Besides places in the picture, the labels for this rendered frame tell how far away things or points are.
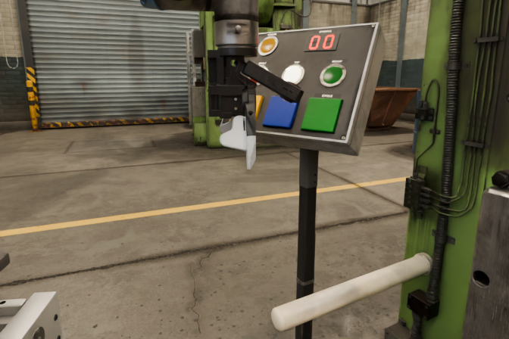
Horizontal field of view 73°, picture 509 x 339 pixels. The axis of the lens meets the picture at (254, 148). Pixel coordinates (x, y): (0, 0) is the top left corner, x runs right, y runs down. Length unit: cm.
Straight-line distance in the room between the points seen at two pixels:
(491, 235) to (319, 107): 37
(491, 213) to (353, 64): 37
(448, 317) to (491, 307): 34
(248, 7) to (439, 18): 49
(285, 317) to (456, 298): 45
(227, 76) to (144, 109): 760
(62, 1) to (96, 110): 223
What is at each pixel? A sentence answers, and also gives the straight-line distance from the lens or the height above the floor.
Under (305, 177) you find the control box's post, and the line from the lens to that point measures 91.
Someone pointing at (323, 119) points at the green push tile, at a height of 100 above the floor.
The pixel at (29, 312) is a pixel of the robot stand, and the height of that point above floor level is 77.
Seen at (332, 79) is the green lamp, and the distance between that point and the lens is 77.
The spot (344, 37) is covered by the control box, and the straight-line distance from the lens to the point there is 83.
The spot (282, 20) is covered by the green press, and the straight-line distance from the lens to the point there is 558.
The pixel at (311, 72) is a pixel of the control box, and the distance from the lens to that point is 81.
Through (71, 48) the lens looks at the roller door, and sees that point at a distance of 820.
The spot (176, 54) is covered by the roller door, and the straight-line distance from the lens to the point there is 825.
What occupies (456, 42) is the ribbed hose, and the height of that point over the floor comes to 116.
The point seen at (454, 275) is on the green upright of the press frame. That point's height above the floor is 63.
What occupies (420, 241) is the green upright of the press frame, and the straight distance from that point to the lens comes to 101.
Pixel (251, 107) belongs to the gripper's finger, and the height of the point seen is 104.
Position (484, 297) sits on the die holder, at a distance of 71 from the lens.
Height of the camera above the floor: 109
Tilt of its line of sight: 12 degrees down
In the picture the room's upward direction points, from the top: straight up
